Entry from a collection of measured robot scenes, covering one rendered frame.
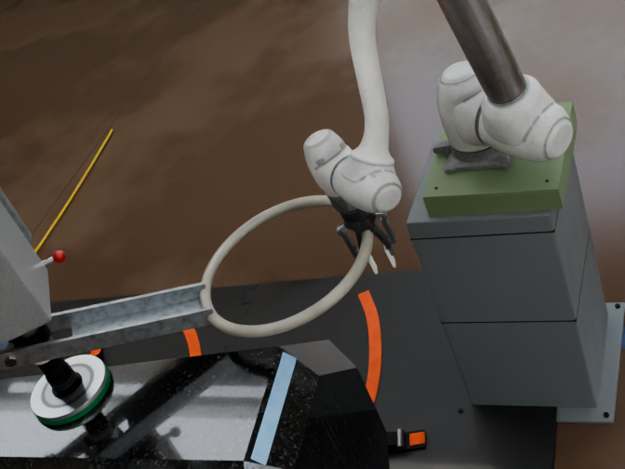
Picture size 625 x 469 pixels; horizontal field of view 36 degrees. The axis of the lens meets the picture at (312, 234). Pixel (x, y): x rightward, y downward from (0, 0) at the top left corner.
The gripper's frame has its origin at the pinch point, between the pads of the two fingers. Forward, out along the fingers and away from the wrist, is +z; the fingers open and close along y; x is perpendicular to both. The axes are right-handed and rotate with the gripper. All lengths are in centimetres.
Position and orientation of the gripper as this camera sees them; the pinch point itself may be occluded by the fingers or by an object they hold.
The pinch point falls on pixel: (380, 259)
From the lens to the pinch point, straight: 251.4
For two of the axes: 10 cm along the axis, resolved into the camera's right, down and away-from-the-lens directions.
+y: -9.1, 3.3, 2.3
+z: 4.0, 7.0, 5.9
